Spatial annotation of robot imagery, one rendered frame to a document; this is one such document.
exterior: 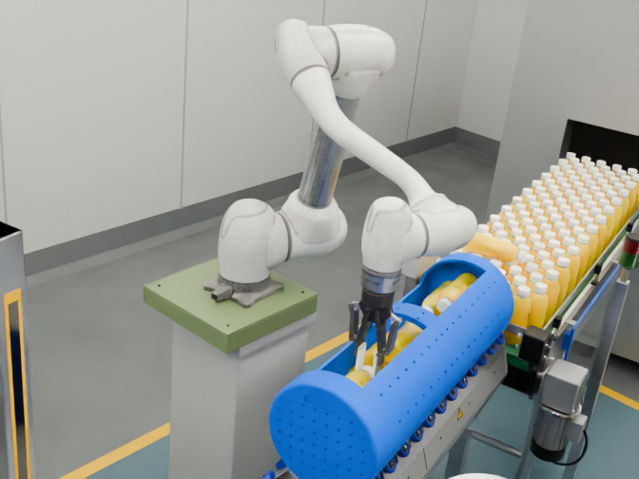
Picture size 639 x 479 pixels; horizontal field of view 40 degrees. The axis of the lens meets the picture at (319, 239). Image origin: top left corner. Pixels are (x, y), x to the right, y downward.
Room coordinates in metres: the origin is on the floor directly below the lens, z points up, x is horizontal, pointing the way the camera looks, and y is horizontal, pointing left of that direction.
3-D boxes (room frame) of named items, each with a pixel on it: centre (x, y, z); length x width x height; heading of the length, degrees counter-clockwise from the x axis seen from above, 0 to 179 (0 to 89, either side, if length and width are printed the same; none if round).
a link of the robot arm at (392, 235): (1.77, -0.16, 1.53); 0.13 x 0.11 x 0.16; 122
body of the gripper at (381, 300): (1.76, -0.15, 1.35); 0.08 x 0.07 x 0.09; 61
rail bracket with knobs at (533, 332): (2.33, -0.69, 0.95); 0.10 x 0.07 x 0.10; 61
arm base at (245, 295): (2.28, 0.22, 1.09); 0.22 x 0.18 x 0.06; 146
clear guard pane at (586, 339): (2.81, -1.03, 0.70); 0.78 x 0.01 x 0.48; 151
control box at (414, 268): (2.70, -0.34, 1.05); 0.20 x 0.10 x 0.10; 151
